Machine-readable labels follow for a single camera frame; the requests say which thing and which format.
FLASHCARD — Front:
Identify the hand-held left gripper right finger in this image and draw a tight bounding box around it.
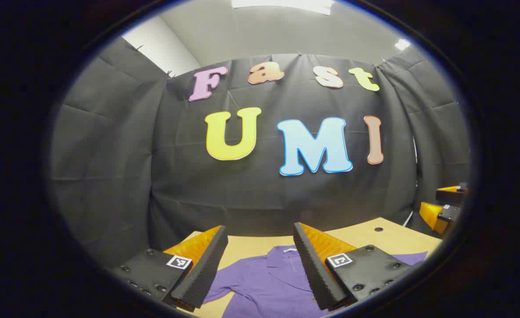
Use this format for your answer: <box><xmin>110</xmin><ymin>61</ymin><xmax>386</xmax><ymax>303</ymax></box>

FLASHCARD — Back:
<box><xmin>293</xmin><ymin>222</ymin><xmax>413</xmax><ymax>312</ymax></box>

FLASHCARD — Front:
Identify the long ceiling light panel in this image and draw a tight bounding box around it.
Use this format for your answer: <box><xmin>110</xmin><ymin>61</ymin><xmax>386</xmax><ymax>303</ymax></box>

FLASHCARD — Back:
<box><xmin>231</xmin><ymin>0</ymin><xmax>335</xmax><ymax>16</ymax></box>

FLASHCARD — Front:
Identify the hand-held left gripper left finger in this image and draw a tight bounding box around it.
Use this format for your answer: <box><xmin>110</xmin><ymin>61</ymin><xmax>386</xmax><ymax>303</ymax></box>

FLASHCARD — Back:
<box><xmin>110</xmin><ymin>225</ymin><xmax>229</xmax><ymax>312</ymax></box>

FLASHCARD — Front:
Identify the black backdrop cloth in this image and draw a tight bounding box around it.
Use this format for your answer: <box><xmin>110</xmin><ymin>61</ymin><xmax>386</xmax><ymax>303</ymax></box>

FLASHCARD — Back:
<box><xmin>50</xmin><ymin>38</ymin><xmax>471</xmax><ymax>270</ymax></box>

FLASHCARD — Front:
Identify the purple shirt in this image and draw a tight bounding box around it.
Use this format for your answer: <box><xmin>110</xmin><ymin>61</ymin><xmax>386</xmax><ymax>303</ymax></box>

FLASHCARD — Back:
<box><xmin>203</xmin><ymin>245</ymin><xmax>428</xmax><ymax>318</ymax></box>

